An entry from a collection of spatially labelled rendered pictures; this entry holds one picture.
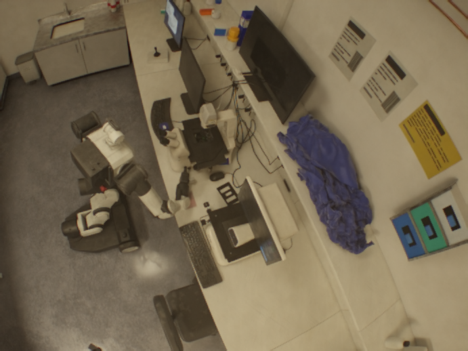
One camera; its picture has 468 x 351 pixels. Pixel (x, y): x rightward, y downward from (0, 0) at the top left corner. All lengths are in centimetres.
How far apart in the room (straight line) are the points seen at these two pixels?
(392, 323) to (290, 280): 76
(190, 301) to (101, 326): 100
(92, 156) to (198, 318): 133
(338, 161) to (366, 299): 79
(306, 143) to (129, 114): 230
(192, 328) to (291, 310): 72
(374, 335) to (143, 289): 190
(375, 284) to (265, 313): 73
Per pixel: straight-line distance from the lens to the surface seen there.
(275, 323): 183
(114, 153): 135
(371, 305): 157
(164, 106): 224
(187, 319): 199
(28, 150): 344
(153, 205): 138
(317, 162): 141
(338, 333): 207
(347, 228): 144
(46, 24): 400
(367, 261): 157
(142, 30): 321
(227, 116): 164
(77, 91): 372
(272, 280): 181
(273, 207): 134
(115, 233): 242
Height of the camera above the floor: 245
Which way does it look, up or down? 62 degrees down
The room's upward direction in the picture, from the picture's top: 24 degrees clockwise
